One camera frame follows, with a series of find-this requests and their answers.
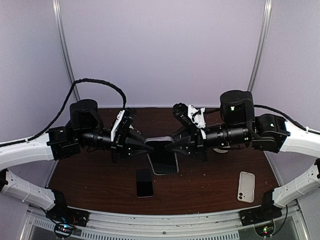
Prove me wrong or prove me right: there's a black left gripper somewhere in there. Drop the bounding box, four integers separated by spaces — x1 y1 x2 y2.
76 126 155 164

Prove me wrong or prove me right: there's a white phone case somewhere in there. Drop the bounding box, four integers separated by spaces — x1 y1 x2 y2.
237 171 255 203

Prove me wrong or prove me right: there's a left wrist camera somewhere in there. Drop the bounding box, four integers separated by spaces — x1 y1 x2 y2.
110 107 137 148

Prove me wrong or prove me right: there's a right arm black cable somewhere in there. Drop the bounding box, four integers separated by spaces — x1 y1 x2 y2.
253 104 320 136

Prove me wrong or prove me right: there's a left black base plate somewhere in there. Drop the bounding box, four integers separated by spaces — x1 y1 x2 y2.
45 208 90 227

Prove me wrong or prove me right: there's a black smartphone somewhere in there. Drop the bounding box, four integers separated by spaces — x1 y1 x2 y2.
147 139 178 175
135 168 154 198

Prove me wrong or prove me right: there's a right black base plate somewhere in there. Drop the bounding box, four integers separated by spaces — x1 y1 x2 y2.
239 206 282 227

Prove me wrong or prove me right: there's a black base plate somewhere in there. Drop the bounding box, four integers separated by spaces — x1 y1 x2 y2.
239 206 282 227
45 208 90 227

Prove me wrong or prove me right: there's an aluminium frame post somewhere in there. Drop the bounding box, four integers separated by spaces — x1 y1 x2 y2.
52 0 76 85
246 0 273 94

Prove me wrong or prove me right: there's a left circuit board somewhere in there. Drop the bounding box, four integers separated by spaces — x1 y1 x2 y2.
53 223 75 238

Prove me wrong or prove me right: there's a clear phone case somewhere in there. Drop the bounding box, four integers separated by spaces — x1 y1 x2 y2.
144 136 180 176

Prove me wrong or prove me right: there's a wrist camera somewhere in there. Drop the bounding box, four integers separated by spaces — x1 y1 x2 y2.
172 102 206 130
110 107 137 148

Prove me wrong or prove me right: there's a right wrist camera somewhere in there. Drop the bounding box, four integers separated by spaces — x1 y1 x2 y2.
172 102 206 130

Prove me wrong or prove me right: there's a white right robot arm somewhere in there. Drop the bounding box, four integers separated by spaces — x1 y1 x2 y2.
165 90 320 160

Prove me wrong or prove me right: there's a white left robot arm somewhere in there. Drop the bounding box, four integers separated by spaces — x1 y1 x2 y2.
0 99 153 222

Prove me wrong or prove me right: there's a right circuit board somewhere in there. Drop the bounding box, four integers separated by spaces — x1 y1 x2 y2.
254 223 275 238

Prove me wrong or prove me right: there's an aluminium front rail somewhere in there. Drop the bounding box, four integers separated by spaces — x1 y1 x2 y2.
24 208 305 240

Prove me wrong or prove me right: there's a right aluminium frame post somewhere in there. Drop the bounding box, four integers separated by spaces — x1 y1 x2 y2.
246 0 273 94

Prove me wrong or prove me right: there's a cream ceramic mug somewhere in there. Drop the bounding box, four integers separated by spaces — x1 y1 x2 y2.
213 148 229 154

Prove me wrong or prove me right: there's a circuit board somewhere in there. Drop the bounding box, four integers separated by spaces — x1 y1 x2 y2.
53 223 75 238
254 223 275 238

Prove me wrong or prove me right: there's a left aluminium frame post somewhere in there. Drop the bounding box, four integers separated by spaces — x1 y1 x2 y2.
52 0 76 85

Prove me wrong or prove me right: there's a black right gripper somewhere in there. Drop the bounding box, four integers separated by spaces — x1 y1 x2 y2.
164 122 250 163

